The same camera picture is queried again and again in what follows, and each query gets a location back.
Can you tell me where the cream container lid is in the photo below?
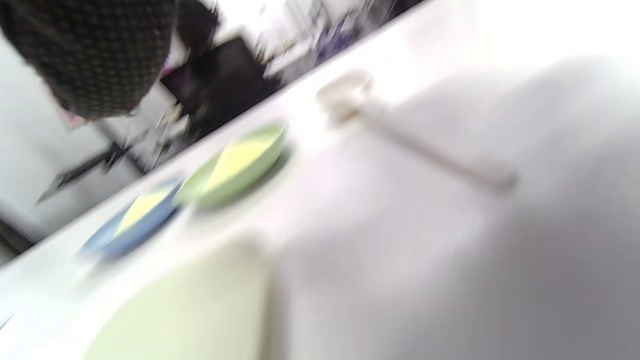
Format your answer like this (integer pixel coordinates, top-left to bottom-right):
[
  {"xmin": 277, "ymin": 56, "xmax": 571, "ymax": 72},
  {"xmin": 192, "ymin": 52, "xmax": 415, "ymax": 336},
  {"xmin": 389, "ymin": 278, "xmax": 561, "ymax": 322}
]
[{"xmin": 82, "ymin": 235, "xmax": 273, "ymax": 360}]

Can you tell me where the white plastic coffee spoon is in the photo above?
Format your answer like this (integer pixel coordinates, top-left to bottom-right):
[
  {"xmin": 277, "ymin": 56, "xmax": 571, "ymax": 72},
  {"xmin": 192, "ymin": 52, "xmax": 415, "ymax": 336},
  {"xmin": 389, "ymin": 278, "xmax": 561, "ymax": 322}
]
[{"xmin": 315, "ymin": 70, "xmax": 518, "ymax": 193}]

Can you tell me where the small green dish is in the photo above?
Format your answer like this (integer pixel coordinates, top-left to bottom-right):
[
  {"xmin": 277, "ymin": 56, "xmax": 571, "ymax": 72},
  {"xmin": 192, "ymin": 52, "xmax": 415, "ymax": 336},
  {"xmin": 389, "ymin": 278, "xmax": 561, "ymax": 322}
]
[{"xmin": 175, "ymin": 124, "xmax": 288, "ymax": 208}]

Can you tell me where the small blue dish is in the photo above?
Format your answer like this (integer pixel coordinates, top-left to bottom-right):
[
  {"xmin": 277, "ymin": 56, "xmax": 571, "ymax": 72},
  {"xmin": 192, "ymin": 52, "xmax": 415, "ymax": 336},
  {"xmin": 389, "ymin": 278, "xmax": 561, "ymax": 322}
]
[{"xmin": 80, "ymin": 180, "xmax": 183, "ymax": 261}]

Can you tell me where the person's right hand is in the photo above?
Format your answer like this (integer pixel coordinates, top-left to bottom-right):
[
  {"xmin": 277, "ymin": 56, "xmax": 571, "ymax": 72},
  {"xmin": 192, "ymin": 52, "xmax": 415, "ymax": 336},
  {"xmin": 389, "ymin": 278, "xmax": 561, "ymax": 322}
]
[{"xmin": 0, "ymin": 0, "xmax": 221, "ymax": 121}]

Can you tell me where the yellow chicken bouillon heap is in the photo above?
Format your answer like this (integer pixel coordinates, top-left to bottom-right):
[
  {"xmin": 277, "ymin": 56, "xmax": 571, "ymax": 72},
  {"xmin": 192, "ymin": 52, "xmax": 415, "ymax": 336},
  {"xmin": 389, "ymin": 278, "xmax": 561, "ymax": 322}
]
[
  {"xmin": 115, "ymin": 187, "xmax": 173, "ymax": 236},
  {"xmin": 205, "ymin": 137, "xmax": 276, "ymax": 191}
]

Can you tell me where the black mesh office chair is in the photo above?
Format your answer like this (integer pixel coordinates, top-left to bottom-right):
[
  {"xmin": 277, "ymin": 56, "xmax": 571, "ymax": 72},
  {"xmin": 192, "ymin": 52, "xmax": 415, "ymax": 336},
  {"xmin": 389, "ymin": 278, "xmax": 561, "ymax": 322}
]
[{"xmin": 160, "ymin": 37, "xmax": 281, "ymax": 141}]

